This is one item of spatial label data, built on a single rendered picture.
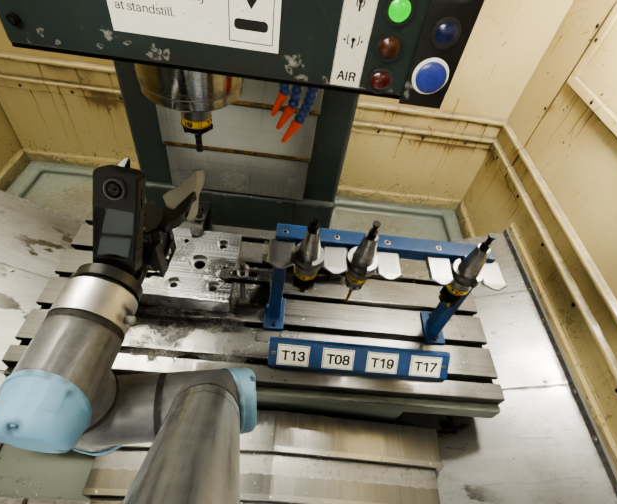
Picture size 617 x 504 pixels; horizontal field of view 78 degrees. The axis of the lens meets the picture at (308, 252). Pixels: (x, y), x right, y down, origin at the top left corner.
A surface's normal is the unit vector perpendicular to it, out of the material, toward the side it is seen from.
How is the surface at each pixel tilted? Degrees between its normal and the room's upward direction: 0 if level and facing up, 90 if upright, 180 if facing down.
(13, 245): 24
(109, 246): 60
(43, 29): 90
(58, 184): 0
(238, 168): 91
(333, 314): 0
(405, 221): 0
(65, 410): 51
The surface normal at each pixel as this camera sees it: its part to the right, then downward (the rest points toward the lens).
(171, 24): -0.03, 0.75
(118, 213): 0.03, 0.33
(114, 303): 0.82, -0.31
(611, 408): -0.99, -0.11
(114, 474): 0.00, -0.66
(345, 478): 0.25, -0.63
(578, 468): -0.29, -0.64
